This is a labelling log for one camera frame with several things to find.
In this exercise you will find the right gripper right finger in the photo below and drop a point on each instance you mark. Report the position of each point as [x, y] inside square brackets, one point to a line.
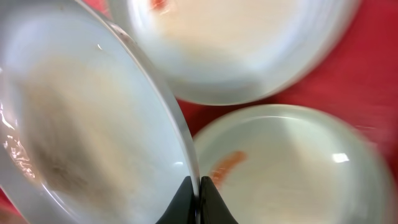
[213, 210]

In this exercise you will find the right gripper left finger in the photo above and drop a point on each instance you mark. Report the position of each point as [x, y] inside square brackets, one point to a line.
[182, 208]

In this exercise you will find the light blue plate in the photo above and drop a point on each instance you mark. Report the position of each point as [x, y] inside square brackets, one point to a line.
[292, 164]
[216, 52]
[90, 132]

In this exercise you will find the red plastic tray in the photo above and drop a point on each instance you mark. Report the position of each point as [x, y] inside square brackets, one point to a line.
[357, 81]

